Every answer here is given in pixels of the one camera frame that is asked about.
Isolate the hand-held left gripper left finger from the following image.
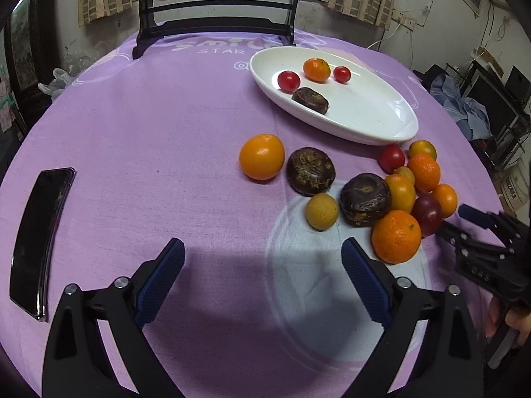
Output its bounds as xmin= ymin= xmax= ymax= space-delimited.
xmin=41 ymin=237 xmax=186 ymax=398

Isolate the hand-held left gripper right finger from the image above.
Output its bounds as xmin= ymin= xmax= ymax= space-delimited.
xmin=341 ymin=237 xmax=486 ymax=398

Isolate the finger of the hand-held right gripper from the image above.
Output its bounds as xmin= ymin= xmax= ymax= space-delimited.
xmin=458 ymin=204 xmax=529 ymax=243
xmin=435 ymin=220 xmax=515 ymax=260

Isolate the dark red tomato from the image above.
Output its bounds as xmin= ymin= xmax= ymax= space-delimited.
xmin=411 ymin=196 xmax=444 ymax=237

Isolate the orange tomato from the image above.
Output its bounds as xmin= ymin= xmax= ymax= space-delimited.
xmin=239 ymin=133 xmax=286 ymax=181
xmin=431 ymin=183 xmax=459 ymax=219
xmin=384 ymin=173 xmax=417 ymax=215

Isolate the large mandarin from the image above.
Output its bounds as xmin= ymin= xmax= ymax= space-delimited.
xmin=371 ymin=210 xmax=422 ymax=265

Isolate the small yellow round fruit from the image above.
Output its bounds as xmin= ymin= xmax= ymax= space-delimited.
xmin=393 ymin=166 xmax=416 ymax=185
xmin=306 ymin=193 xmax=340 ymax=232

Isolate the dark water chestnut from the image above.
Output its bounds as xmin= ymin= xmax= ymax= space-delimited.
xmin=291 ymin=87 xmax=330 ymax=115
xmin=286 ymin=148 xmax=336 ymax=197
xmin=339 ymin=173 xmax=393 ymax=227

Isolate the yellow-green tomato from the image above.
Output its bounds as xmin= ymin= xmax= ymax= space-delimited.
xmin=409 ymin=140 xmax=437 ymax=162

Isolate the white oval plate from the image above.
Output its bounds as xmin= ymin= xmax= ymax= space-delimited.
xmin=249 ymin=46 xmax=419 ymax=146

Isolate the person's right hand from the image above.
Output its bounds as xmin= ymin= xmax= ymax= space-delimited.
xmin=485 ymin=296 xmax=531 ymax=347

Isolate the cardboard box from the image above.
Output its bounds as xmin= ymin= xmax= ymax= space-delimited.
xmin=495 ymin=162 xmax=531 ymax=216

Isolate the blue clothes pile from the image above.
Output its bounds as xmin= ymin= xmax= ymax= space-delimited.
xmin=429 ymin=74 xmax=494 ymax=142

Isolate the black metal rack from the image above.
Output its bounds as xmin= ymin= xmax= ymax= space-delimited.
xmin=446 ymin=62 xmax=531 ymax=170

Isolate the black smartphone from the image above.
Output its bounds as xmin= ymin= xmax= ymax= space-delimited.
xmin=9 ymin=168 xmax=76 ymax=323

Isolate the purple printed tablecloth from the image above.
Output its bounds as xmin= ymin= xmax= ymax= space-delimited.
xmin=0 ymin=29 xmax=511 ymax=398

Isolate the white plastic bag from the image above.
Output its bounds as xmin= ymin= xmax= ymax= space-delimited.
xmin=38 ymin=67 xmax=73 ymax=102

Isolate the round painted screen black stand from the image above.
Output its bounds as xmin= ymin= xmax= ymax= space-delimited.
xmin=132 ymin=0 xmax=300 ymax=60

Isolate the dark wooden cabinet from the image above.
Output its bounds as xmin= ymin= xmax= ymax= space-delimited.
xmin=0 ymin=0 xmax=59 ymax=133

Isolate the white power cable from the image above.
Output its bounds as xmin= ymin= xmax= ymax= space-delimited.
xmin=365 ymin=21 xmax=405 ymax=50

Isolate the white wall socket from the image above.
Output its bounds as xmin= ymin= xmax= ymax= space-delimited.
xmin=392 ymin=12 xmax=417 ymax=32

